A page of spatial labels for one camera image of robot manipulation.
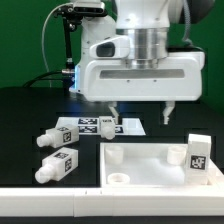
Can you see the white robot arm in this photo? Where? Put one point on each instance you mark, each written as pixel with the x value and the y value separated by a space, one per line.
pixel 144 54

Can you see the black camera on stand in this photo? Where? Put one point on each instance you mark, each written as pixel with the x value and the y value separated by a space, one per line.
pixel 73 14

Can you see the paper sheet with markers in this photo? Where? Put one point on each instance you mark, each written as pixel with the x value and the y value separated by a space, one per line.
pixel 90 125

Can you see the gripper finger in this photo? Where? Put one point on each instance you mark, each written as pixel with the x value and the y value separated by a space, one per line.
pixel 169 107
pixel 114 111

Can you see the white square table top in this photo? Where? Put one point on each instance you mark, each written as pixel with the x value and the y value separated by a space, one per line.
pixel 147 165

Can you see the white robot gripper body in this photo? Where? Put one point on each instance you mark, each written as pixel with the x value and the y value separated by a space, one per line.
pixel 176 78

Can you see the white L-shaped fence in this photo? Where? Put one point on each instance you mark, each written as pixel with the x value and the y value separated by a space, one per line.
pixel 111 201

